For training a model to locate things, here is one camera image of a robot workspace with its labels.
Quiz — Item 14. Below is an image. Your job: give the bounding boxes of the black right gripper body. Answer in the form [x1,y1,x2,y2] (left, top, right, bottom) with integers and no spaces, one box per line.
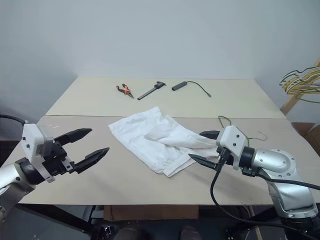
[216,146,235,166]

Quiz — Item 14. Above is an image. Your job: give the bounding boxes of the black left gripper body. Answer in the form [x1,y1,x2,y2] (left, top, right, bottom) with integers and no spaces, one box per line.
[41,141,77,177]

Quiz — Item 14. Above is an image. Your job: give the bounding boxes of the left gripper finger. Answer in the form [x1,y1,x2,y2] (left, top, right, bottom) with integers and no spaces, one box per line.
[74,147,110,174]
[53,127,93,147]

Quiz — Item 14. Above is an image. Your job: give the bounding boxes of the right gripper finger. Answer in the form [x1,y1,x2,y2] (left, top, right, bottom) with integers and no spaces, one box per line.
[199,129,221,141]
[188,153,219,172]

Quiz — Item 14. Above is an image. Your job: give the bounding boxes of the green wire hanger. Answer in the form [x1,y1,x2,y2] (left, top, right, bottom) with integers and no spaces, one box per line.
[218,115,268,148]

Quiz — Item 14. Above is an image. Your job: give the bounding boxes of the white cloth garment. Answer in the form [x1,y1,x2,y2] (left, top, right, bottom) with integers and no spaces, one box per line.
[107,106,221,178]

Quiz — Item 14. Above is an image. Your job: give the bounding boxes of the brown rounded shape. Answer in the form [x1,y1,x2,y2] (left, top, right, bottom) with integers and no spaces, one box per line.
[180,225,201,240]

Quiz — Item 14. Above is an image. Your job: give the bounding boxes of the brown cardboard sheet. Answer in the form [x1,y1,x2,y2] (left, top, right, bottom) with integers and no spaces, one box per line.
[103,204,200,221]

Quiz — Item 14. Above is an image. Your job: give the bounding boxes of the black caliper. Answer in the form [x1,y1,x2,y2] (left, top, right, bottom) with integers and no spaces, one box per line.
[136,80,164,101]

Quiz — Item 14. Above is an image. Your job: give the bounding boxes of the dark rounded shape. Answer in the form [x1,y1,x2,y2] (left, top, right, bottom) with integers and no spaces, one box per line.
[116,222,142,240]

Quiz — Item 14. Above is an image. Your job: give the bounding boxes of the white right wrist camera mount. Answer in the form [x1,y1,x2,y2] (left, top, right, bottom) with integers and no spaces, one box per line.
[215,125,247,171]

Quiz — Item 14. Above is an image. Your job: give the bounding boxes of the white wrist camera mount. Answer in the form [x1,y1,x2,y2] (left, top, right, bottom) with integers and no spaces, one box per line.
[21,122,56,183]
[215,125,247,171]

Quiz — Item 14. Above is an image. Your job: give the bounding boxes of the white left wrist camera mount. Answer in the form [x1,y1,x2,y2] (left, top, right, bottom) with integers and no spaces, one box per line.
[21,122,56,183]

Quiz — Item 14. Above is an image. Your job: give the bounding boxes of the grey USB hub with cable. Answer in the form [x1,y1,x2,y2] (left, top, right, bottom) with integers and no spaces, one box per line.
[171,80,212,98]

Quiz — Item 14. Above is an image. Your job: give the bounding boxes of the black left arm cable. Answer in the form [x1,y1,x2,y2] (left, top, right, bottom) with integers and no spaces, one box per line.
[0,114,29,125]

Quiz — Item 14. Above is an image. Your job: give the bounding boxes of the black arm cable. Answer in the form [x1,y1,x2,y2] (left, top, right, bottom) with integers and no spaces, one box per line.
[241,167,320,190]
[0,114,29,125]

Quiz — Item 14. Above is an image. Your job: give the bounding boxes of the black table frame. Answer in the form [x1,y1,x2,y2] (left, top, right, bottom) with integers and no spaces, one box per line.
[49,204,278,240]

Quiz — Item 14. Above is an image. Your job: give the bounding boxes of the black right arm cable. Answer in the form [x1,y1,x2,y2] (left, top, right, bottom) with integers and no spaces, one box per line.
[241,167,320,190]

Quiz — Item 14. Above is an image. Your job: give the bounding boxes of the orange handled pliers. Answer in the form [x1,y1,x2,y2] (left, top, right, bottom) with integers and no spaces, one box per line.
[115,83,135,99]

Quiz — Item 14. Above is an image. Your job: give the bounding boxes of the wire hangers on wooden rack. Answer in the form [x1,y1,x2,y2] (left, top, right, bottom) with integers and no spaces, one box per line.
[279,56,320,116]

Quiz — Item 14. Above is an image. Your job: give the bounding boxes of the bunch of wire hangers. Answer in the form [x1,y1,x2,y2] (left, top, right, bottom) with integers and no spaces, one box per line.
[278,56,320,103]

